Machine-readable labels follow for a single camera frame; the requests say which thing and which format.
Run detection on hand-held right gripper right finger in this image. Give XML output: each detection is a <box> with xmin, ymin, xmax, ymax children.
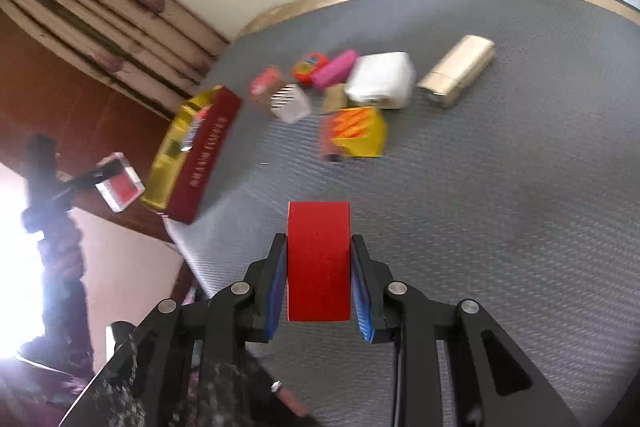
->
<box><xmin>350</xmin><ymin>234</ymin><xmax>586</xmax><ymax>427</ymax></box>

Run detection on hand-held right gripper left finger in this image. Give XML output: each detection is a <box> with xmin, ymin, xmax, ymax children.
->
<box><xmin>60</xmin><ymin>233</ymin><xmax>290</xmax><ymax>427</ymax></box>

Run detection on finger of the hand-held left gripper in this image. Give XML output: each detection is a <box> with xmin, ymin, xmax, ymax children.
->
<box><xmin>62</xmin><ymin>158</ymin><xmax>123</xmax><ymax>198</ymax></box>

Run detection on clear plastic box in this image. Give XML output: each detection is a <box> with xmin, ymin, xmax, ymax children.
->
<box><xmin>96</xmin><ymin>151</ymin><xmax>146</xmax><ymax>213</ymax></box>

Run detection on red block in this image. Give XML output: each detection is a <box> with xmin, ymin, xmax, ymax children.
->
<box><xmin>286</xmin><ymin>201</ymin><xmax>352</xmax><ymax>323</ymax></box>

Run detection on red tin box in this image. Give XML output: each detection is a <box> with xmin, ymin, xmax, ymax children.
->
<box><xmin>140</xmin><ymin>85</ymin><xmax>244</xmax><ymax>225</ymax></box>

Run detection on yellow and orange box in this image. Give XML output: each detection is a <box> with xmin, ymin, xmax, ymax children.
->
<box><xmin>320</xmin><ymin>106</ymin><xmax>389</xmax><ymax>164</ymax></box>

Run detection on black and white striped box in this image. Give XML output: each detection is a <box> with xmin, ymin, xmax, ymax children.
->
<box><xmin>270</xmin><ymin>83</ymin><xmax>313</xmax><ymax>124</ymax></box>

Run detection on small tan box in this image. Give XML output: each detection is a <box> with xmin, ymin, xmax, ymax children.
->
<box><xmin>322</xmin><ymin>83</ymin><xmax>349</xmax><ymax>114</ymax></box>

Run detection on red and tan box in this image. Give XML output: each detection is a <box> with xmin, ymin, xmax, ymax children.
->
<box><xmin>249</xmin><ymin>66</ymin><xmax>287</xmax><ymax>104</ymax></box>

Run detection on long gold box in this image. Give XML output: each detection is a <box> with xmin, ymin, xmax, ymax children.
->
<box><xmin>416</xmin><ymin>35</ymin><xmax>497</xmax><ymax>108</ymax></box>

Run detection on person's left forearm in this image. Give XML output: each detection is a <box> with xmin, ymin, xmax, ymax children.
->
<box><xmin>37</xmin><ymin>207</ymin><xmax>97</xmax><ymax>360</ymax></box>

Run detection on brown wooden door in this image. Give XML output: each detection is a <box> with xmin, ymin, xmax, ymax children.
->
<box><xmin>0</xmin><ymin>12</ymin><xmax>201</xmax><ymax>243</ymax></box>

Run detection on beige patterned curtain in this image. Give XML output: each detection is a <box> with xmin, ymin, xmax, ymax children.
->
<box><xmin>0</xmin><ymin>0</ymin><xmax>231</xmax><ymax>120</ymax></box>

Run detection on grey mesh table cover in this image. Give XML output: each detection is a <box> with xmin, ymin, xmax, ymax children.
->
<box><xmin>165</xmin><ymin>0</ymin><xmax>640</xmax><ymax>427</ymax></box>

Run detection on dark floral cloth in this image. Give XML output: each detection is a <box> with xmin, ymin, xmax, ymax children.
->
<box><xmin>0</xmin><ymin>352</ymin><xmax>101</xmax><ymax>427</ymax></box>

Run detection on pink box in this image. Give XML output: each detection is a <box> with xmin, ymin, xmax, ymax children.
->
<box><xmin>310</xmin><ymin>50</ymin><xmax>360</xmax><ymax>90</ymax></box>

